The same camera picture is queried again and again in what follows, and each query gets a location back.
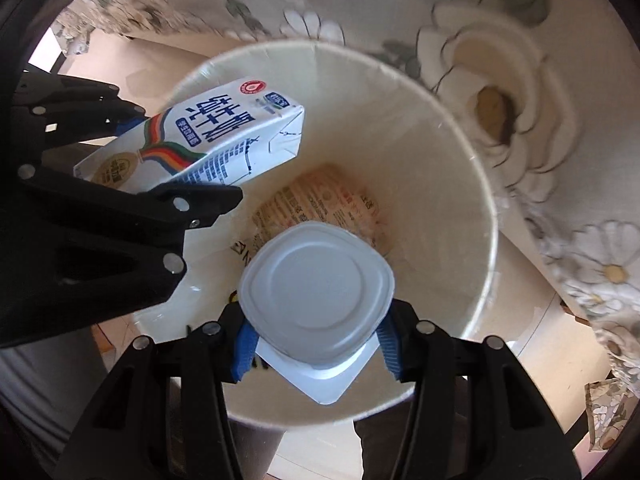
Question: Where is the white milk carton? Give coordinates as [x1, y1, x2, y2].
[74, 78, 305, 194]

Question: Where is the white yogurt cup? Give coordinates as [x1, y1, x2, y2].
[238, 221, 395, 405]

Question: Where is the white round trash bin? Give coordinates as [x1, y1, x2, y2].
[131, 39, 501, 428]

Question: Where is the person's left leg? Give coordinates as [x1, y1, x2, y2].
[1, 327, 107, 474]

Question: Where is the floral bed quilt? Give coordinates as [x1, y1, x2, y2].
[53, 0, 639, 425]

